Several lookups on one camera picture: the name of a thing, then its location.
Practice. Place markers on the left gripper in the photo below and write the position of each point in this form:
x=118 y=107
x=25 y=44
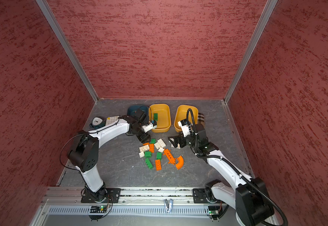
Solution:
x=144 y=139

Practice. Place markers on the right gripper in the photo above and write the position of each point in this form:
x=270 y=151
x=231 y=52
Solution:
x=181 y=138

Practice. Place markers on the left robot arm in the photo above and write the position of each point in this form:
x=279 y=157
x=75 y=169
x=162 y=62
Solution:
x=84 y=152

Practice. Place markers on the cream lego brick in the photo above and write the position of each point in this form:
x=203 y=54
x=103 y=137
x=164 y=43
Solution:
x=144 y=148

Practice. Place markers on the plaid checkered box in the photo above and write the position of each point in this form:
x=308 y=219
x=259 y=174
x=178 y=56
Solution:
x=201 y=119

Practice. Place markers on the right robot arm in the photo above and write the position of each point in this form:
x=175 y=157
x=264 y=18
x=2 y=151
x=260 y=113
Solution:
x=248 y=196

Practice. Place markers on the green lego cube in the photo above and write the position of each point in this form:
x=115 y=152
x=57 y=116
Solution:
x=147 y=154
x=159 y=156

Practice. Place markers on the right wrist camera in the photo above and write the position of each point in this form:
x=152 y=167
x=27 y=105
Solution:
x=185 y=126

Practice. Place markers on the green long lego brick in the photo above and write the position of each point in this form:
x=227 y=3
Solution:
x=148 y=163

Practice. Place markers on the middle yellow container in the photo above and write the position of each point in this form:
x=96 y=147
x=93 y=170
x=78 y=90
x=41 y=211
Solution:
x=164 y=118

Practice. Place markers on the green lego cube right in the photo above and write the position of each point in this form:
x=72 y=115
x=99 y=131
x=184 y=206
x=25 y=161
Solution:
x=159 y=156

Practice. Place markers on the dark teal container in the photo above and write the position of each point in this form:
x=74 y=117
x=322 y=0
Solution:
x=132 y=110

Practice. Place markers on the beige calculator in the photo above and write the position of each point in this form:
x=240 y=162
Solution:
x=112 y=120

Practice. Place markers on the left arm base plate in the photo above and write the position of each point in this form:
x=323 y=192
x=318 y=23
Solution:
x=110 y=195

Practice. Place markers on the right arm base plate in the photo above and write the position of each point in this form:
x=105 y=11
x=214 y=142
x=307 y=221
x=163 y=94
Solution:
x=203 y=195

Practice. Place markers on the orange upright lego brick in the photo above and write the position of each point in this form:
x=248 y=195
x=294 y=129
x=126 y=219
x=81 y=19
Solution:
x=152 y=148

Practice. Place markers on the orange long lego beam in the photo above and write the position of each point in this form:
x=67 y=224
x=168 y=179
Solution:
x=169 y=156

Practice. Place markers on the orange 2x4 lego bottom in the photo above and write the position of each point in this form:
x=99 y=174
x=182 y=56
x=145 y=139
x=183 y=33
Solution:
x=158 y=164

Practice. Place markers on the small teal alarm clock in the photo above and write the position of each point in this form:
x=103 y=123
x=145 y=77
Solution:
x=97 y=123

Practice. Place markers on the yellow container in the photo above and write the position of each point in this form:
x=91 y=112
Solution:
x=164 y=118
x=182 y=113

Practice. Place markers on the white 2x4 lego brick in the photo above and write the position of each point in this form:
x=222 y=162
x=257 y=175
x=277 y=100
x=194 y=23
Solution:
x=161 y=143

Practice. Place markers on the white lego block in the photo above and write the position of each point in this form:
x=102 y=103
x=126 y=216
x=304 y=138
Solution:
x=157 y=145

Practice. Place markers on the orange curved lego piece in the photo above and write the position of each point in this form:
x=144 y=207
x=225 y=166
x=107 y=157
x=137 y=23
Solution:
x=180 y=162

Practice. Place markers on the right yellow container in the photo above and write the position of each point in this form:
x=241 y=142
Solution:
x=182 y=113

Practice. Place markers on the aluminium front rail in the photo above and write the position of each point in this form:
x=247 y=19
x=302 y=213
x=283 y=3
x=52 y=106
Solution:
x=71 y=195

